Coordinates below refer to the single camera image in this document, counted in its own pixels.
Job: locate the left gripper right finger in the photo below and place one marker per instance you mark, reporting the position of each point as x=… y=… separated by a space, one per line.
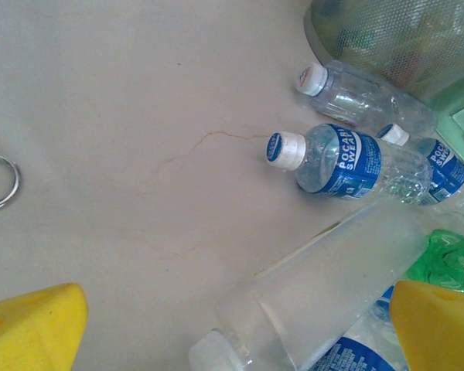
x=441 y=332

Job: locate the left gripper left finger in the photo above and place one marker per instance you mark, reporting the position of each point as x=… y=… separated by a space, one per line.
x=27 y=336

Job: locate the green plastic bottle yellow cap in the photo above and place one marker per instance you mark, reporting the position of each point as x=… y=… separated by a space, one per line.
x=448 y=263

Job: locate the blue-capped bottle blue label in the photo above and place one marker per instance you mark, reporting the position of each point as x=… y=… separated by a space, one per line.
x=355 y=355

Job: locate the tall frosted plastic bottle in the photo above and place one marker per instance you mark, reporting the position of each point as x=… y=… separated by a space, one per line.
x=313 y=278

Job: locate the Pocari Sweat plastic bottle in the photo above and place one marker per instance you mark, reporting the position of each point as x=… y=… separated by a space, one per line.
x=448 y=170
x=355 y=166

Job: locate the grey metal mesh bin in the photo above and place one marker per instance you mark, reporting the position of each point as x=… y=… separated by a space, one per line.
x=390 y=38

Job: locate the clear bottle white logo cap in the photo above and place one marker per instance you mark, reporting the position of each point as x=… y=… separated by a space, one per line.
x=352 y=96

